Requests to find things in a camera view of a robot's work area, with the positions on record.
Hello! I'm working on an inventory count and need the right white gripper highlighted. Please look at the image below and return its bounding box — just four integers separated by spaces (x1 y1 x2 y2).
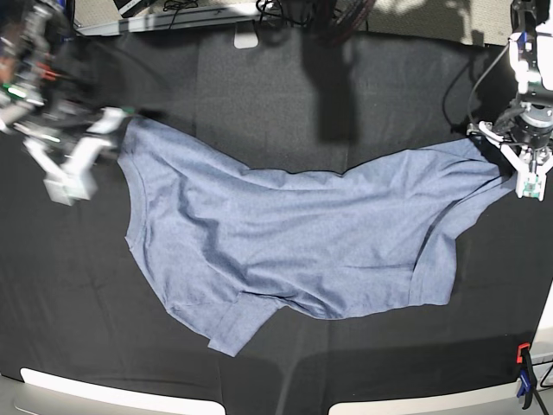
23 107 130 204

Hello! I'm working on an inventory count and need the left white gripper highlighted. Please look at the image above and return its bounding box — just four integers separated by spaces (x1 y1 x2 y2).
467 121 552 200

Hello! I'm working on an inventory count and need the blue grey t-shirt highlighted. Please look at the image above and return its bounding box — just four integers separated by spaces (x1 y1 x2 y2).
118 118 515 356

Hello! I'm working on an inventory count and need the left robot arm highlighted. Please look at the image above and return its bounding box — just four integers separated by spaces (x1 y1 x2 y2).
467 1 552 201

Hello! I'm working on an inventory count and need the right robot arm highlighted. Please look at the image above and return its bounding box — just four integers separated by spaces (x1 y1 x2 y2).
1 1 135 206

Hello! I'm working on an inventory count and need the blue clamp bottom right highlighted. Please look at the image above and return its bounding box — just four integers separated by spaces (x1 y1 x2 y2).
516 342 537 410

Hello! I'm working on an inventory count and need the white bracket top centre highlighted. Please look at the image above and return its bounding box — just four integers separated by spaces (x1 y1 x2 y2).
233 21 259 50

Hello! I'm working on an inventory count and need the red black cable bundle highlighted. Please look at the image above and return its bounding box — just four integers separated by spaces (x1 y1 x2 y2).
310 0 377 44

